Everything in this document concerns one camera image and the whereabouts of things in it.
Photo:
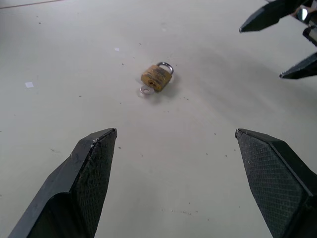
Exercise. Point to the silver key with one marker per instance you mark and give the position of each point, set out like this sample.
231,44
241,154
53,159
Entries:
146,91

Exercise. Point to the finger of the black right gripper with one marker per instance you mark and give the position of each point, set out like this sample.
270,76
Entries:
301,69
266,16

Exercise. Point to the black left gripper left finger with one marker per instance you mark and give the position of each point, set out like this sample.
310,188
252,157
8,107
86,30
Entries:
71,188

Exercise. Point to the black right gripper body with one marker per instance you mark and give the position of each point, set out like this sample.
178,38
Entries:
309,27

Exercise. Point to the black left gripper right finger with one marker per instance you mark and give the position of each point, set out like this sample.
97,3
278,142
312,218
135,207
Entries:
275,188

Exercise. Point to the brass padlock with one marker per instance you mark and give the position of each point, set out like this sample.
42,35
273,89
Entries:
156,76

